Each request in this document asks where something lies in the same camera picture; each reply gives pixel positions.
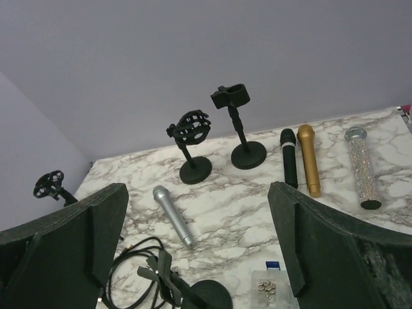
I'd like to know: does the black tripod shock mount stand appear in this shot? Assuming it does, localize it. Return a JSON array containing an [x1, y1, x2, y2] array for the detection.
[[33, 170, 78, 207]]

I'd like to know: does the black microphone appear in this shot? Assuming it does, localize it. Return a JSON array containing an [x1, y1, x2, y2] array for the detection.
[[280, 128, 298, 189]]

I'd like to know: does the black coiled usb cable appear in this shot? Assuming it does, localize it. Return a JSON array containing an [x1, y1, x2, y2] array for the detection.
[[98, 236, 168, 309]]

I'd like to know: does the black clip microphone stand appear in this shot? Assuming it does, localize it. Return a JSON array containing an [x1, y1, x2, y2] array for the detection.
[[211, 84, 267, 170]]

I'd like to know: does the clear plastic screw box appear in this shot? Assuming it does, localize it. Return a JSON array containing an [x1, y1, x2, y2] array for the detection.
[[250, 261, 299, 309]]

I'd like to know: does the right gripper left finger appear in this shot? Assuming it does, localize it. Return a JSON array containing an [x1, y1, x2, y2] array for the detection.
[[1, 183, 128, 308]]

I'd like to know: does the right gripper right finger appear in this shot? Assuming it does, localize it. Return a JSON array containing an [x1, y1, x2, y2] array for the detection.
[[268, 182, 411, 308]]

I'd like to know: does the black round base stand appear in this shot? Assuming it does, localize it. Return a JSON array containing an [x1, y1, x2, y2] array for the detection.
[[137, 250, 233, 309]]

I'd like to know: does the glitter microphone silver grille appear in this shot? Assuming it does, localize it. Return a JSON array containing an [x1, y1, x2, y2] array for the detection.
[[344, 126, 382, 210]]

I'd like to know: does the gold microphone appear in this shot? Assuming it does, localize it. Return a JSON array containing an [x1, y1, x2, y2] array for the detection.
[[297, 124, 321, 198]]

